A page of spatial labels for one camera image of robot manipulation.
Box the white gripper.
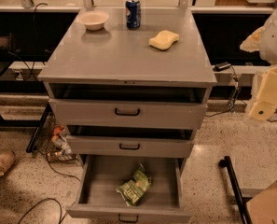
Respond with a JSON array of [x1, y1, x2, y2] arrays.
[[240, 27, 277, 126]]

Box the green jalapeno chip bag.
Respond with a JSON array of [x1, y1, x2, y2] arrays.
[[116, 164, 152, 206]]

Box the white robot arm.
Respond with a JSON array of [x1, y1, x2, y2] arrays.
[[240, 8, 277, 123]]

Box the grey drawer cabinet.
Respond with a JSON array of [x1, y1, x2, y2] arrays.
[[37, 7, 218, 166]]

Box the grey middle drawer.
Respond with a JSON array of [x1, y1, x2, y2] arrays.
[[67, 135, 193, 158]]

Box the grey top drawer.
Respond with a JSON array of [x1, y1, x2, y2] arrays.
[[49, 99, 207, 130]]

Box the grey open bottom drawer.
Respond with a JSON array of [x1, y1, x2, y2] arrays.
[[66, 155, 190, 224]]

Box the black power adapter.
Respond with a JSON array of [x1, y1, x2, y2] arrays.
[[213, 62, 231, 72]]

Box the yellow sponge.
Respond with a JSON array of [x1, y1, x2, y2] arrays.
[[148, 30, 179, 50]]

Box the cardboard box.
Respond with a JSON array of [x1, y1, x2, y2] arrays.
[[246, 180, 277, 224]]

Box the blue soda can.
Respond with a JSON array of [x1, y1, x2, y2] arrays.
[[125, 0, 141, 29]]

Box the beige paper bowl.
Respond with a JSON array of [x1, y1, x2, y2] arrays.
[[78, 11, 109, 31]]

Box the orange item in basket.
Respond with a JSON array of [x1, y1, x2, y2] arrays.
[[51, 125, 64, 142]]

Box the tan shoe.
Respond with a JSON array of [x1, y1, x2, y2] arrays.
[[0, 151, 16, 177]]

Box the black metal cart frame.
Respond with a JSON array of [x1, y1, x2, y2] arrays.
[[218, 156, 252, 224]]

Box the black wire basket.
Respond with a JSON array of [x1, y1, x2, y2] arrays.
[[26, 114, 77, 162]]

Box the black floor cable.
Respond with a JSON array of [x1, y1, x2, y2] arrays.
[[17, 152, 82, 224]]

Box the black table leg frame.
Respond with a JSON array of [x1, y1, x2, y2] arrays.
[[0, 91, 52, 133]]

